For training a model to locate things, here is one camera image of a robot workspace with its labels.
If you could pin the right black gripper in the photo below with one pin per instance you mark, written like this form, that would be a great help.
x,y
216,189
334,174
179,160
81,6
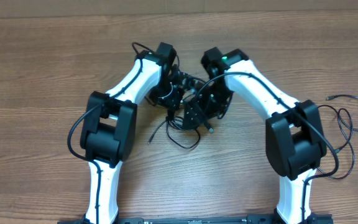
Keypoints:
x,y
192,116

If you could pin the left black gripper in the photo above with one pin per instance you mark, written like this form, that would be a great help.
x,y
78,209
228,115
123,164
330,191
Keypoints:
x,y
173,102

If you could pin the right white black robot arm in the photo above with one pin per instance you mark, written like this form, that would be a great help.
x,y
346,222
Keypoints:
x,y
294,138

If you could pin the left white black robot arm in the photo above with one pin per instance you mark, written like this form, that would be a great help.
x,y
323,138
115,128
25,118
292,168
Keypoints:
x,y
105,134

